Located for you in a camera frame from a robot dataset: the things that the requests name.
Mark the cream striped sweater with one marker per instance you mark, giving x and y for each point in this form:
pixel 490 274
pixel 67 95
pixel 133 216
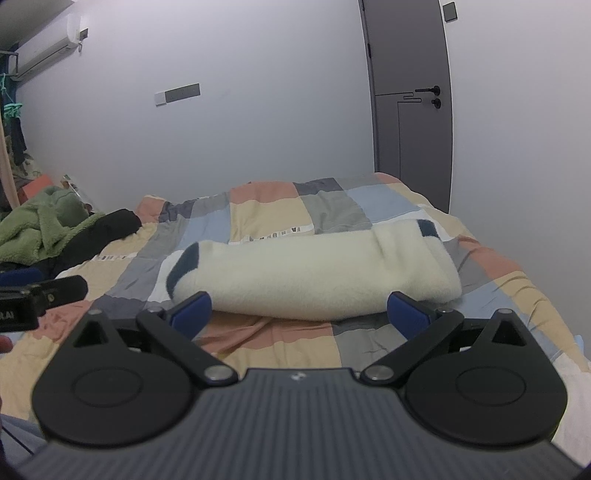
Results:
pixel 314 272

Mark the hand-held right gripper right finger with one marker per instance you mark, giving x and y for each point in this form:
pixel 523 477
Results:
pixel 408 316

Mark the small grey wall switch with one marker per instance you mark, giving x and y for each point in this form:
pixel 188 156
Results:
pixel 450 11

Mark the grey wall switch panel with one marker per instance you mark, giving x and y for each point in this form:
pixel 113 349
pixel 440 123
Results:
pixel 182 93

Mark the person's left hand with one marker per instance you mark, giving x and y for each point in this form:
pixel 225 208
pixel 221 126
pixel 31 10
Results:
pixel 3 345

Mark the green hanging garment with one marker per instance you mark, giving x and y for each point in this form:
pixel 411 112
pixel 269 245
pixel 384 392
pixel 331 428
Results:
pixel 11 108

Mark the white air conditioner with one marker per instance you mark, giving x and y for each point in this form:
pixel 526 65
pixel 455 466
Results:
pixel 46 46

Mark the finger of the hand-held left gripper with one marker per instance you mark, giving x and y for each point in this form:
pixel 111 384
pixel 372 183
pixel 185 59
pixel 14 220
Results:
pixel 69 290
pixel 18 279

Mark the orange box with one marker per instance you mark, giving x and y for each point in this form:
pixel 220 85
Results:
pixel 39 187

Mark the clear plastic package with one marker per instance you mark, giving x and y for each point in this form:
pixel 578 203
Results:
pixel 76 194

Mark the patchwork blanket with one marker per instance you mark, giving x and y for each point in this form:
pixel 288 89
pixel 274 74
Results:
pixel 277 203

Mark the grey door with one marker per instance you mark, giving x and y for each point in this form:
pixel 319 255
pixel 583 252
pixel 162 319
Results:
pixel 406 138

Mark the green fleece garment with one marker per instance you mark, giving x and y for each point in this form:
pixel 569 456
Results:
pixel 41 226

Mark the black garment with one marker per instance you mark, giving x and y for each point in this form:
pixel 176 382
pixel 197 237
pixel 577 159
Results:
pixel 115 224

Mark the person's blue-grey clothing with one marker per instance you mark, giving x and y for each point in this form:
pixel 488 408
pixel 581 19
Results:
pixel 18 436

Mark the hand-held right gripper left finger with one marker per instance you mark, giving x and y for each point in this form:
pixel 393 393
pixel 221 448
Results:
pixel 191 314

